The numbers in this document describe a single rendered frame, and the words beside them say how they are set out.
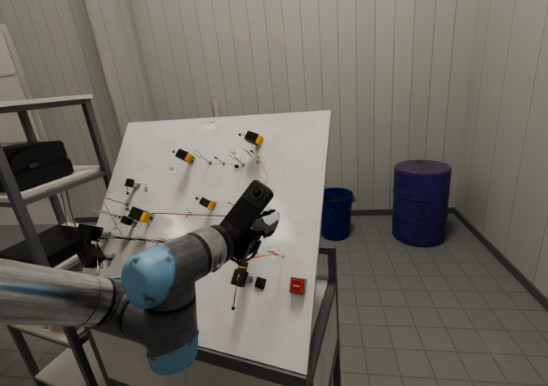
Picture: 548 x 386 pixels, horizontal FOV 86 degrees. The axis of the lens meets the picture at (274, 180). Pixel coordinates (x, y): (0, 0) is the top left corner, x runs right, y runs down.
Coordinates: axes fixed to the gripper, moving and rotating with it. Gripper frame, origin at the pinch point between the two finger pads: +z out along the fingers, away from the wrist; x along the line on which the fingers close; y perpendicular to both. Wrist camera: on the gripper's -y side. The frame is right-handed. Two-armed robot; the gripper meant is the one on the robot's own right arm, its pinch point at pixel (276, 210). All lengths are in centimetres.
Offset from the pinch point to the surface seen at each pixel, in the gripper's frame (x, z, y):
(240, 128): -58, 59, 7
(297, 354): 20, 25, 55
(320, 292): 12, 72, 62
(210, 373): -4, 23, 94
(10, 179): -110, -10, 56
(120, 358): -48, 15, 128
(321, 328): 22, 51, 62
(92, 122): -127, 30, 37
